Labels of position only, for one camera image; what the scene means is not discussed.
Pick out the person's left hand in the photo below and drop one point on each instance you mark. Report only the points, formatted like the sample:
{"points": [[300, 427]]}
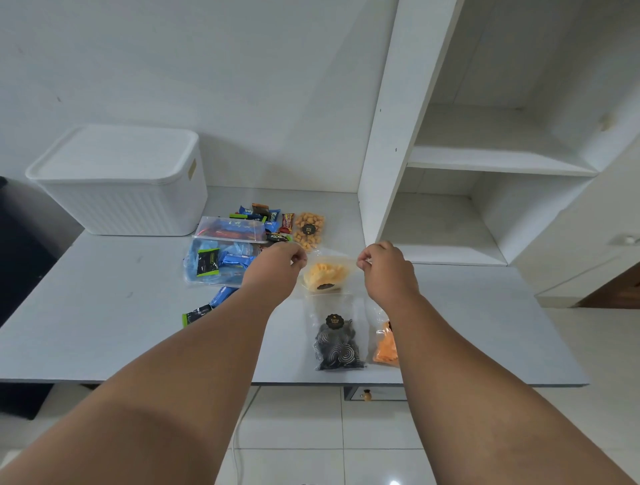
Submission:
{"points": [[272, 272]]}

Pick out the person's right hand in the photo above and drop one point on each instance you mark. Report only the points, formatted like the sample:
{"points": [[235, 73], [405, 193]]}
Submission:
{"points": [[390, 277]]}

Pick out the person's left fingers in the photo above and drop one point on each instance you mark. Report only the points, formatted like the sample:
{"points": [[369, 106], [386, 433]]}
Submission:
{"points": [[296, 254]]}

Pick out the person's right fingers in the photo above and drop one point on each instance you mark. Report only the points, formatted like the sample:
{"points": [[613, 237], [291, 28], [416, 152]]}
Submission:
{"points": [[366, 257]]}

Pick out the clear bag of yellow chips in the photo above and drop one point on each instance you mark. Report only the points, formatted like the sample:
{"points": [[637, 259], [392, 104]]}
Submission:
{"points": [[327, 275]]}

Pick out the person's left forearm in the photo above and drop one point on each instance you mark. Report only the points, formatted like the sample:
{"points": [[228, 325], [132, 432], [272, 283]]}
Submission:
{"points": [[165, 389]]}

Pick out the person's right forearm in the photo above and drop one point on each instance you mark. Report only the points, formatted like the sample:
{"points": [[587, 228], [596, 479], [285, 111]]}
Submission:
{"points": [[470, 394]]}

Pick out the clear bag of round nut snacks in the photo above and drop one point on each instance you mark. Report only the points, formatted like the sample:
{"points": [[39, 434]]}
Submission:
{"points": [[308, 231]]}

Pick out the red brown candy bar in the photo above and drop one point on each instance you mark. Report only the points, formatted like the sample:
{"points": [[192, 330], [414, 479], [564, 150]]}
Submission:
{"points": [[286, 223]]}

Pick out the blue white snack packet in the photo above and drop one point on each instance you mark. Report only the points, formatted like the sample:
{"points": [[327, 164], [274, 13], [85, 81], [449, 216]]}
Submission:
{"points": [[272, 221]]}

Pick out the brown snack packet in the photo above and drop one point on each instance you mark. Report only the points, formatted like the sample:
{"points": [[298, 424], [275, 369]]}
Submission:
{"points": [[261, 208]]}

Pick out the green black snack bar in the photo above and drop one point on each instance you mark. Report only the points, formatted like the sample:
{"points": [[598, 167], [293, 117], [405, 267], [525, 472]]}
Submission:
{"points": [[245, 217]]}

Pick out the small blue snack packet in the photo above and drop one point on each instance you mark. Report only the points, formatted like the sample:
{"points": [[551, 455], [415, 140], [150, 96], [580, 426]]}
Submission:
{"points": [[246, 210]]}

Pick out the clear zip bag of red packets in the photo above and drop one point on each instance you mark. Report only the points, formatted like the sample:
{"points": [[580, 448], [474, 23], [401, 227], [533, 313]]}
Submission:
{"points": [[232, 230]]}

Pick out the clear zip bag of blue packets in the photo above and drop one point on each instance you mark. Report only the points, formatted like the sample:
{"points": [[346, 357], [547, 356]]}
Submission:
{"points": [[227, 265]]}

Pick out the black green packet in bag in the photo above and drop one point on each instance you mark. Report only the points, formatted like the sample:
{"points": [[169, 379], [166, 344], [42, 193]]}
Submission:
{"points": [[207, 263]]}

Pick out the clear bag of black spiral cookies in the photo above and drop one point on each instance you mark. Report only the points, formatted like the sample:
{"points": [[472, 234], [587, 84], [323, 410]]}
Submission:
{"points": [[337, 344]]}

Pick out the clear bag of orange snacks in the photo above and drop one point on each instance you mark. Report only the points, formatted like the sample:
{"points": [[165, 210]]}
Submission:
{"points": [[386, 349]]}

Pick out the black and green snack packet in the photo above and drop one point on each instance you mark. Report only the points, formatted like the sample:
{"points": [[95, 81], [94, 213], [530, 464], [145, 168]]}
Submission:
{"points": [[196, 316]]}

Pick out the white shelf unit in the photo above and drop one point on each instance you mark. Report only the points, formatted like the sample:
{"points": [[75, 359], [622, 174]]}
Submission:
{"points": [[450, 150]]}

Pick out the round wooden drawer knob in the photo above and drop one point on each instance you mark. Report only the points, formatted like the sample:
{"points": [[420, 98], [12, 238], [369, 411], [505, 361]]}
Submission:
{"points": [[367, 395]]}

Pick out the white ribbed storage box with lid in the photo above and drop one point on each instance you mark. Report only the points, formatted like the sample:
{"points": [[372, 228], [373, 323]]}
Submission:
{"points": [[125, 185]]}

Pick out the brown wooden door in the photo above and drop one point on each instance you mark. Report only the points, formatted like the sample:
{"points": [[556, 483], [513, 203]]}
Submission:
{"points": [[615, 292]]}

